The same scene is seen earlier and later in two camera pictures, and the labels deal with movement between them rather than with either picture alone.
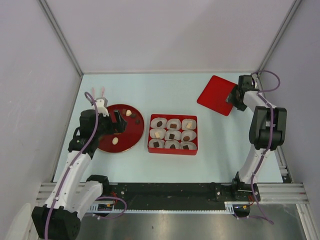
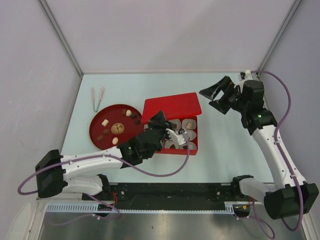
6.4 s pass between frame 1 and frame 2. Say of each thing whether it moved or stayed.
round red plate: stayed
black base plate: stayed
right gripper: stayed
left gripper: moved
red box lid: moved
